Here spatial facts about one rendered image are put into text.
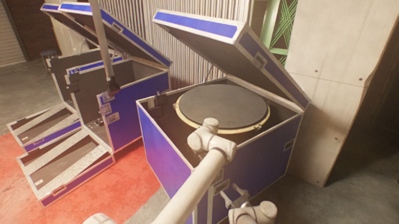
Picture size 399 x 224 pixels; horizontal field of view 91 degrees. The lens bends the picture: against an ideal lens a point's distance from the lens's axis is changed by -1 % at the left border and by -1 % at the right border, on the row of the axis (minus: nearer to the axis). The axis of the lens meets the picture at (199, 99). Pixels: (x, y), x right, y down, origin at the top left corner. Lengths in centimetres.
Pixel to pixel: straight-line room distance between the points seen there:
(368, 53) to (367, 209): 156
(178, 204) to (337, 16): 173
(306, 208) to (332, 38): 162
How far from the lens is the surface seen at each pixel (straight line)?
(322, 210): 255
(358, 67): 203
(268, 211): 116
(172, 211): 76
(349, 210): 268
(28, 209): 281
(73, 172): 279
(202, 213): 168
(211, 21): 123
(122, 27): 228
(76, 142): 315
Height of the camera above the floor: 190
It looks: 29 degrees down
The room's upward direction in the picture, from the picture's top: straight up
